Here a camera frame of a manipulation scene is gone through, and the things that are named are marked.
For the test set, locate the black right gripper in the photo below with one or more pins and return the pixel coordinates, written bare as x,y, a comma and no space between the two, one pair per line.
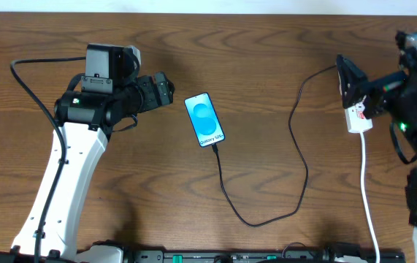
360,91

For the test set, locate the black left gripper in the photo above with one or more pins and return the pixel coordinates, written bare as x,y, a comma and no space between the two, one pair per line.
150,94

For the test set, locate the blue Galaxy smartphone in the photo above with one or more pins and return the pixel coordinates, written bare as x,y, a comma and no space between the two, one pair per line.
204,119

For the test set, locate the white power strip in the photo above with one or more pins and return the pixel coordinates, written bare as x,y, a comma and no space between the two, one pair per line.
355,120

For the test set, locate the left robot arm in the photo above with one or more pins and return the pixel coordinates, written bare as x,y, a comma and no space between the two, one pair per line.
109,90

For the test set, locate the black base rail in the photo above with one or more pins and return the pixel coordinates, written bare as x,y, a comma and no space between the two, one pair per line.
291,255

